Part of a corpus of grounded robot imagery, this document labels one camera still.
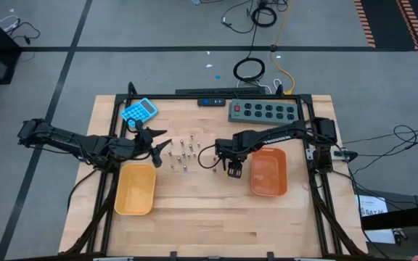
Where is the long black bar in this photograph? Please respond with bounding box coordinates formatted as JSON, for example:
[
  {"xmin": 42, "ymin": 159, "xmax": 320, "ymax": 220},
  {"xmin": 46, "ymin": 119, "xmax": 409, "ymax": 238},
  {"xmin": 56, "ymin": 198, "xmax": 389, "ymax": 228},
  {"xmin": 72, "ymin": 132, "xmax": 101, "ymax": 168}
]
[{"xmin": 175, "ymin": 87, "xmax": 266, "ymax": 96}]

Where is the orange plastic bin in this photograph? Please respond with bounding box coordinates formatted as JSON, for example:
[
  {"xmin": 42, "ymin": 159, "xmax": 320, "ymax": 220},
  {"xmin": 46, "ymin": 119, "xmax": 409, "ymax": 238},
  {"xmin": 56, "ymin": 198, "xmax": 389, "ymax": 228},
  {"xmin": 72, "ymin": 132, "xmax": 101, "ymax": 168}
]
[{"xmin": 250, "ymin": 147, "xmax": 289, "ymax": 197}]

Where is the grey power strip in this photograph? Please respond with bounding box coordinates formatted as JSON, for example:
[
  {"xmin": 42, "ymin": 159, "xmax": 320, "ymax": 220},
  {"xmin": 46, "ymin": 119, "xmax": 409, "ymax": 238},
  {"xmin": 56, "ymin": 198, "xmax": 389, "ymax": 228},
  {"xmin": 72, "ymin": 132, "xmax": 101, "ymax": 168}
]
[{"xmin": 227, "ymin": 99, "xmax": 300, "ymax": 126}]

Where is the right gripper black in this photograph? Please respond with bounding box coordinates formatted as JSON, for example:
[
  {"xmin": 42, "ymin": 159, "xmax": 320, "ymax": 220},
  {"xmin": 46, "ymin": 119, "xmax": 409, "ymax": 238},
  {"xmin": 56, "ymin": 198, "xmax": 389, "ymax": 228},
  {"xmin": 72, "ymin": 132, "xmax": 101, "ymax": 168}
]
[{"xmin": 226, "ymin": 142, "xmax": 248, "ymax": 179}]

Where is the right wrist camera black cable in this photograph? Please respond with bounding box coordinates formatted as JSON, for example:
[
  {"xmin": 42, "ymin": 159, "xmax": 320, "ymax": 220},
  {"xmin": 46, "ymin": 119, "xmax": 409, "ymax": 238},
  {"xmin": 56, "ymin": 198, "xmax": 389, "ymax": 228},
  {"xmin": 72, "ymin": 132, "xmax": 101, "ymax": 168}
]
[{"xmin": 197, "ymin": 144, "xmax": 218, "ymax": 170}]

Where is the grey side table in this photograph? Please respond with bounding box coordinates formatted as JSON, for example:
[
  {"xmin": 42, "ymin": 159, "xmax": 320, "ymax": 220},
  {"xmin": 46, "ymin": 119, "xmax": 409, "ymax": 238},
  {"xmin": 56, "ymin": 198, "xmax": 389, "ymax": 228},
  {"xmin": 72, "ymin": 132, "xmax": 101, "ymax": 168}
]
[{"xmin": 353, "ymin": 188, "xmax": 418, "ymax": 260}]

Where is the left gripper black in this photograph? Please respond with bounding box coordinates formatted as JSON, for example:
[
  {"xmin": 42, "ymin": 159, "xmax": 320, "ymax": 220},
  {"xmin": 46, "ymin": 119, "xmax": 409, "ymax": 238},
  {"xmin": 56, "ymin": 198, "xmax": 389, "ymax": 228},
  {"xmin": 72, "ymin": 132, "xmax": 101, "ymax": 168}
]
[{"xmin": 132, "ymin": 125, "xmax": 173, "ymax": 158}]

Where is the yellow plastic bin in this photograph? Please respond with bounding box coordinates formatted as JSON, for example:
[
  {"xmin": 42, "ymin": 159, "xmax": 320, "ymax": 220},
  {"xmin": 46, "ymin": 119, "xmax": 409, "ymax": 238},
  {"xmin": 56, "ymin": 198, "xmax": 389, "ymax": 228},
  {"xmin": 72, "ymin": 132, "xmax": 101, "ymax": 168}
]
[{"xmin": 114, "ymin": 162, "xmax": 157, "ymax": 216}]

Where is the yellow floor cable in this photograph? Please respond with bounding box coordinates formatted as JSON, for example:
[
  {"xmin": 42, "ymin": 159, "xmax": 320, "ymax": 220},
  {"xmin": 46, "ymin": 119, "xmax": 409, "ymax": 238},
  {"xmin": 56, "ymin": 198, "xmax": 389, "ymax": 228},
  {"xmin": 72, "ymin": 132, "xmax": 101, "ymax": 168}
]
[{"xmin": 269, "ymin": 0, "xmax": 296, "ymax": 96}]

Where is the black coiled floor cable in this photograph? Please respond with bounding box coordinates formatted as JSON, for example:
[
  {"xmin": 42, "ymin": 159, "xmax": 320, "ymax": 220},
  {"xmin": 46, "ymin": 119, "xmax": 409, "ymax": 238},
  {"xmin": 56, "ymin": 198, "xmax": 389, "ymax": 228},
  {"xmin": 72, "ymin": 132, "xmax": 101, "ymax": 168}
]
[
  {"xmin": 250, "ymin": 5, "xmax": 278, "ymax": 28},
  {"xmin": 232, "ymin": 57, "xmax": 266, "ymax": 83}
]

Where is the orange black hazard strip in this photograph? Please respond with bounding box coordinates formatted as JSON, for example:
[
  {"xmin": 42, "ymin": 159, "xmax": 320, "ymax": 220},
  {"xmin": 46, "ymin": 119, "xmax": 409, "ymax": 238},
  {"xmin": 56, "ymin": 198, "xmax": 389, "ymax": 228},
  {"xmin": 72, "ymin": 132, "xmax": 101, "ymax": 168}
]
[
  {"xmin": 353, "ymin": 0, "xmax": 376, "ymax": 49},
  {"xmin": 396, "ymin": 0, "xmax": 418, "ymax": 51}
]

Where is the white printed paper sheet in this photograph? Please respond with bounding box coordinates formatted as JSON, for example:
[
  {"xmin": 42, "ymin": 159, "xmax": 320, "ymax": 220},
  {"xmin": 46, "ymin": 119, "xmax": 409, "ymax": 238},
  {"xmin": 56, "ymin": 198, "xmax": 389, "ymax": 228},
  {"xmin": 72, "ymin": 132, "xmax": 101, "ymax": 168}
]
[{"xmin": 355, "ymin": 194, "xmax": 390, "ymax": 218}]

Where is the black beam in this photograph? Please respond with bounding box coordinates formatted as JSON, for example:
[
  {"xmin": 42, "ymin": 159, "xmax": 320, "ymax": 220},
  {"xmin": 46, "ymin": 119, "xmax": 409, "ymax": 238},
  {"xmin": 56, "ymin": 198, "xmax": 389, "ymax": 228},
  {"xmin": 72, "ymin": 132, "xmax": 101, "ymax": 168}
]
[{"xmin": 361, "ymin": 202, "xmax": 418, "ymax": 231}]

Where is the light blue calculator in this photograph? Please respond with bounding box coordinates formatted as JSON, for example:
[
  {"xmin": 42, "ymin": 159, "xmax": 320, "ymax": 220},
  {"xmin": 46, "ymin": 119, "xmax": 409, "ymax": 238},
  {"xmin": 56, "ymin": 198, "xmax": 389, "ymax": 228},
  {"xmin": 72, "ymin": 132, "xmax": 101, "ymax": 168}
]
[{"xmin": 120, "ymin": 97, "xmax": 159, "ymax": 124}]

